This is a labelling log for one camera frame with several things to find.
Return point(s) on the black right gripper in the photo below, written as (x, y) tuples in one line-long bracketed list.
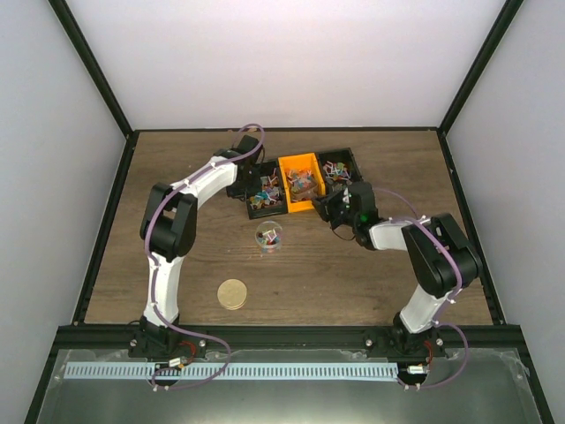
[(325, 207)]

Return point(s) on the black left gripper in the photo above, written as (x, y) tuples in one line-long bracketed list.
[(255, 188)]

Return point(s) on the black candy bin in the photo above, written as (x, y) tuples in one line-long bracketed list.
[(338, 168), (270, 199)]

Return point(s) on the orange candy bin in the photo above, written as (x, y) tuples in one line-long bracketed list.
[(303, 166)]

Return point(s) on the clear round container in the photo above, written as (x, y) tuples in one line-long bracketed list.
[(269, 236)]

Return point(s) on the brown plastic scoop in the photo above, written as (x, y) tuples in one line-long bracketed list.
[(303, 190)]

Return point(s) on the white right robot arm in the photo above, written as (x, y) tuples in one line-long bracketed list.
[(443, 260)]

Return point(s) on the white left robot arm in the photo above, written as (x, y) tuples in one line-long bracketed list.
[(169, 227)]

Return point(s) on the gold round lid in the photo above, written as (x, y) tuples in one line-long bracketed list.
[(232, 294)]

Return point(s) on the light blue slotted cable duct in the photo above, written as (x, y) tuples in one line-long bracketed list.
[(371, 371)]

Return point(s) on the black front mounting rail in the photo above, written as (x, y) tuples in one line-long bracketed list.
[(377, 341)]

